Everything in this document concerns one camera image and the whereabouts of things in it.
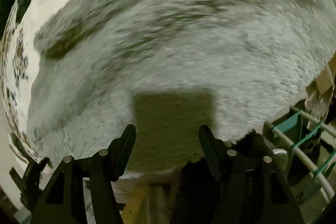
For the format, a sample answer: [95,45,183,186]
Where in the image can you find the grey fluffy pants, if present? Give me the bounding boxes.
[27,0,335,173]

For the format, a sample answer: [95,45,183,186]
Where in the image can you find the grey metal drying rack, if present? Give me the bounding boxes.
[263,106,335,204]

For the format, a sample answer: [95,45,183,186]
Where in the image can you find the floral white bed blanket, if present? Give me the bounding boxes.
[0,0,142,164]

